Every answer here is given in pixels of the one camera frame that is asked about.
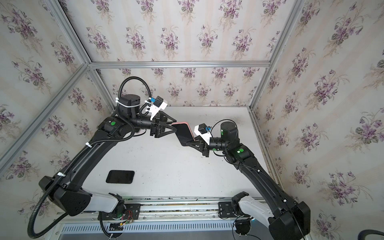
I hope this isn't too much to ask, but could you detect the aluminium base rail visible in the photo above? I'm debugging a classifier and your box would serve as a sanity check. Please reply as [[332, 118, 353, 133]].
[[52, 196, 271, 224]]

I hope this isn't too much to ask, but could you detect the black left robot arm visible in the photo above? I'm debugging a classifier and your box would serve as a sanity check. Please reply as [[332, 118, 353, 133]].
[[35, 94, 176, 219]]

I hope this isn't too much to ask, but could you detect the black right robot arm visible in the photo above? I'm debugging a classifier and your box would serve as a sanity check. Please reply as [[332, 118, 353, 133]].
[[176, 121, 311, 240]]

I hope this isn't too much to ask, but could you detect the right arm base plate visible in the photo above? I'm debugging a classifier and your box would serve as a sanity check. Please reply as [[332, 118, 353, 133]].
[[218, 202, 239, 220]]

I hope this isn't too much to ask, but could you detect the aluminium frame top bar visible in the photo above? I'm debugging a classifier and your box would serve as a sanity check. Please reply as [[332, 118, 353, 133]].
[[88, 61, 271, 70]]

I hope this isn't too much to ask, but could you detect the black pad near left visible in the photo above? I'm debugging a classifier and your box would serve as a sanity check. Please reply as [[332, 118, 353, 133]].
[[106, 170, 135, 184]]

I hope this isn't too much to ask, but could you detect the black corrugated cable conduit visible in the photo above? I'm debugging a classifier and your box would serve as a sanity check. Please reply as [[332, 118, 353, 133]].
[[26, 75, 152, 239]]

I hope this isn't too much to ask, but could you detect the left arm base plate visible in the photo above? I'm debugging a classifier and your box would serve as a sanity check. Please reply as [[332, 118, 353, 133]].
[[98, 204, 141, 221]]

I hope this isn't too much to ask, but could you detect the phone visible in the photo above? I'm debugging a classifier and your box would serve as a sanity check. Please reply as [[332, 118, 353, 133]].
[[172, 122, 195, 147]]

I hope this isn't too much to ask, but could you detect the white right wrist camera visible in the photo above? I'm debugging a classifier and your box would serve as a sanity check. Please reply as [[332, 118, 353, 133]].
[[194, 123, 212, 145]]

